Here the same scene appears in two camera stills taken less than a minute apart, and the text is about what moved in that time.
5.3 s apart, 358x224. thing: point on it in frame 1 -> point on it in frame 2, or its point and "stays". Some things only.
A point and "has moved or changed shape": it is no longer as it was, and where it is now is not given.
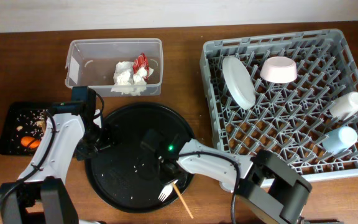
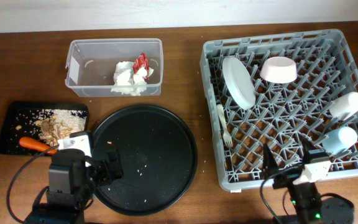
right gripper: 171,179 -> 287,179
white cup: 345,107 stays
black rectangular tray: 23,127 stays
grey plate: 238,83 stays
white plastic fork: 166,191 -> 227,136
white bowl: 279,70 stays
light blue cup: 336,141 stays
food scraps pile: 35,124 has moved or changed shape
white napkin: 128,82 stays
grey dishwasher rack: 298,94 stays
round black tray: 137,168 stays
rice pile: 36,119 has moved or changed shape
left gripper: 84,149 -> 102,165
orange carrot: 25,140 stays
